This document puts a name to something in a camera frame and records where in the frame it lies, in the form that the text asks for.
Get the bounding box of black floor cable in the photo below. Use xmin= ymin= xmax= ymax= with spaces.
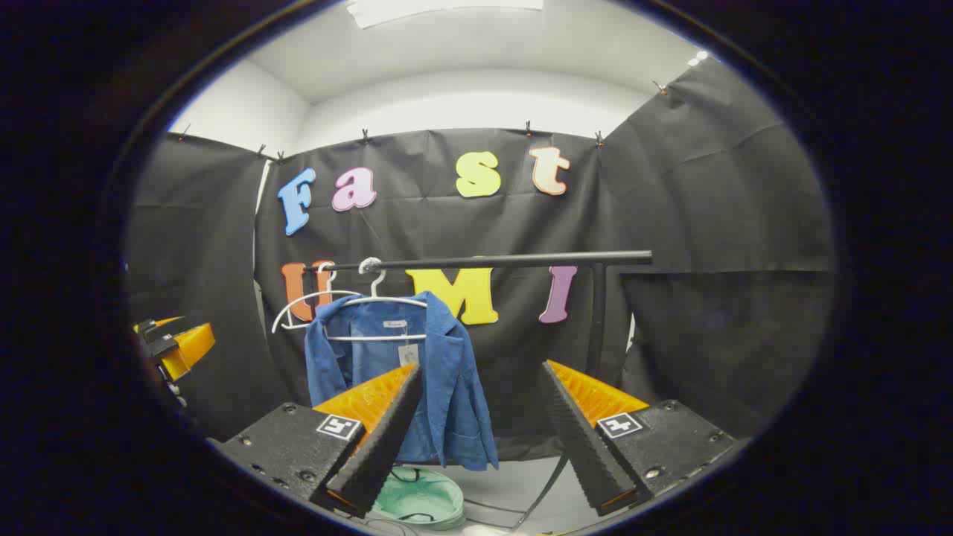
xmin=514 ymin=454 xmax=570 ymax=531

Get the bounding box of white clothes hanger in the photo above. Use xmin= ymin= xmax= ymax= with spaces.
xmin=316 ymin=257 xmax=430 ymax=343
xmin=272 ymin=261 xmax=366 ymax=334

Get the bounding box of blue jacket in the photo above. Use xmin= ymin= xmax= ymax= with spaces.
xmin=304 ymin=292 xmax=500 ymax=472

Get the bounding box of black backdrop cloth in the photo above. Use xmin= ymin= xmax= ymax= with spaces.
xmin=125 ymin=58 xmax=835 ymax=462

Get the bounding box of green laundry hamper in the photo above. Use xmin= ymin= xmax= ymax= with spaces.
xmin=370 ymin=465 xmax=466 ymax=531

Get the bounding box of black metal clothes rack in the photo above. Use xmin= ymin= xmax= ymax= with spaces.
xmin=304 ymin=250 xmax=654 ymax=377

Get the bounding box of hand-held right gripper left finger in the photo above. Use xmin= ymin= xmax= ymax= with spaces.
xmin=214 ymin=363 xmax=424 ymax=520

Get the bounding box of row of small backdrop clips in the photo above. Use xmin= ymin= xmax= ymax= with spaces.
xmin=177 ymin=80 xmax=667 ymax=161

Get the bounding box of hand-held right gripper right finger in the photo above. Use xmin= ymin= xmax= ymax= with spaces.
xmin=541 ymin=360 xmax=746 ymax=517

